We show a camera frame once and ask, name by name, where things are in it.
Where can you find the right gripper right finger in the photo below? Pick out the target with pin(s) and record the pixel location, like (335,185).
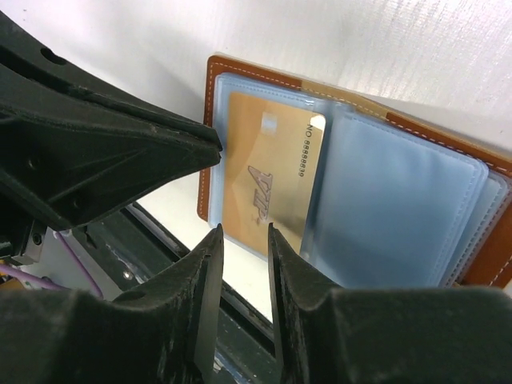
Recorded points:
(324,333)

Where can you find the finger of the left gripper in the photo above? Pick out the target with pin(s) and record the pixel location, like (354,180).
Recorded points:
(39,86)
(68,175)

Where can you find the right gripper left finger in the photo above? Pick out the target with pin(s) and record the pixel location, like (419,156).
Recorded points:
(62,336)

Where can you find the brown leather card holder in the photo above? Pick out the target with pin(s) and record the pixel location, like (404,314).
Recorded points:
(396,201)

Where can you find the gold credit card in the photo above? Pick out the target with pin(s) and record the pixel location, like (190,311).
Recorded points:
(272,154)

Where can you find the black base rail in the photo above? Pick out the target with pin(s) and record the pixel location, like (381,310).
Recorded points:
(186,324)

